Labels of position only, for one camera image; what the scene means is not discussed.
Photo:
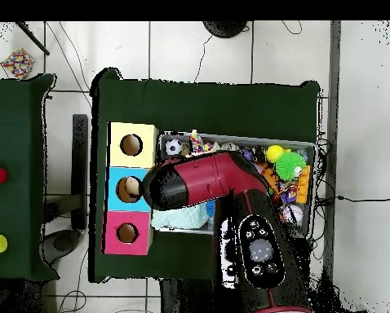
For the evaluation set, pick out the multicolour patterned cloth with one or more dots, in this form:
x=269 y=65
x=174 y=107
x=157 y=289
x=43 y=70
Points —
x=196 y=143

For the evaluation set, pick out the dark green table cloth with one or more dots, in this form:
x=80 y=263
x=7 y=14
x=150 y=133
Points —
x=208 y=107

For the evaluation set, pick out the wooden box with three holes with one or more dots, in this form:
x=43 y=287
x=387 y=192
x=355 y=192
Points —
x=115 y=159

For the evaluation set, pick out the mint green waffle cloth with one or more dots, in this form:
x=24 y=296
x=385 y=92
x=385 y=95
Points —
x=178 y=217

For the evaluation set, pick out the green fuzzy ball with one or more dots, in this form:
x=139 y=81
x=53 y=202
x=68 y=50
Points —
x=291 y=164

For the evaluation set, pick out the black round stand base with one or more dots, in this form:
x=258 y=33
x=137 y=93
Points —
x=226 y=28

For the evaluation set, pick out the yellow tennis ball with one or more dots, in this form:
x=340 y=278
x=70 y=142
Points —
x=275 y=153

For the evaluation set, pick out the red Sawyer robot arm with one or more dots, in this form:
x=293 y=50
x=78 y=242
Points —
x=208 y=179

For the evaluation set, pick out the white baseball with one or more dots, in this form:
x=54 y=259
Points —
x=294 y=213

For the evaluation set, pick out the colourful bean bag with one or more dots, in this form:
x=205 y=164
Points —
x=18 y=63

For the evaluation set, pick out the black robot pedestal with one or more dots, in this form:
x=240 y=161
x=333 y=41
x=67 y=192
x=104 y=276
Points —
x=188 y=296

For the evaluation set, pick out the black and white soccer ball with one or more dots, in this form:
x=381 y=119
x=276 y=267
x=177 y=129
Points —
x=173 y=147

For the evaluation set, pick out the dark green side table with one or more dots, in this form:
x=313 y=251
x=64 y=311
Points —
x=12 y=130

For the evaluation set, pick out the black slanted rod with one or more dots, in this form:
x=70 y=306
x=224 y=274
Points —
x=33 y=39

